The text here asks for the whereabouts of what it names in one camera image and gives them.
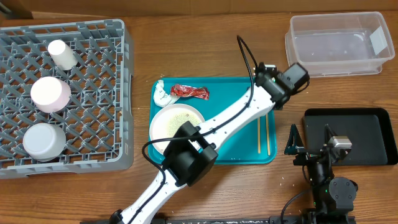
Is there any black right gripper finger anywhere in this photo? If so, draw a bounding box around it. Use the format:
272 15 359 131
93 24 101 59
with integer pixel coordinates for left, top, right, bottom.
284 124 304 155
324 124 335 146

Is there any red snack wrapper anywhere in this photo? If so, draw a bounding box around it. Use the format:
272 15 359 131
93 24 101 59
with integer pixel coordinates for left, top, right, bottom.
170 84 210 100

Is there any large white plate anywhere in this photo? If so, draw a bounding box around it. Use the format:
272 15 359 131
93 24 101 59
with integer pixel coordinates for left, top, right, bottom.
149 104 205 140

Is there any white napkin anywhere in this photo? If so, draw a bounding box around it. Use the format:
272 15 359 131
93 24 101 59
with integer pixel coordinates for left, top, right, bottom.
152 80 180 108

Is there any cream cup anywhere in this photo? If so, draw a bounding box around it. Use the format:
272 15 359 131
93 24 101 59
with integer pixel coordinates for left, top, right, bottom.
47 40 78 70

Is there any grey small saucer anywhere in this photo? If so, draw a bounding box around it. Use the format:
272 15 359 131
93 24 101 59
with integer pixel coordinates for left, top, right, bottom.
22 123 66 162

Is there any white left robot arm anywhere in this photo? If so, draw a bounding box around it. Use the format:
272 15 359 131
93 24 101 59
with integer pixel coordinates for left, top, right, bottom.
109 64 296 223

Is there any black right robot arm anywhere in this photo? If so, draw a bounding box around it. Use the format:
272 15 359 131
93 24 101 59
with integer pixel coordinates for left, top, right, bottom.
280 124 358 224

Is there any grey dishwasher rack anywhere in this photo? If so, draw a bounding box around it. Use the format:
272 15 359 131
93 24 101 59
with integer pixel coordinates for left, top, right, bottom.
1 19 134 179

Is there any teal plastic tray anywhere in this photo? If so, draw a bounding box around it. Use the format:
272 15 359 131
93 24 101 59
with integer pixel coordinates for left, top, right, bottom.
150 77 277 165

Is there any black plastic tray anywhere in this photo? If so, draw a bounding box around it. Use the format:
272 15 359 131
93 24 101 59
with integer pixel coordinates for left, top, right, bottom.
303 108 397 166

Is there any clear plastic container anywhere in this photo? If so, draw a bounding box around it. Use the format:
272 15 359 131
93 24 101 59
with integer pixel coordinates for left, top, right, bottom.
285 12 396 77

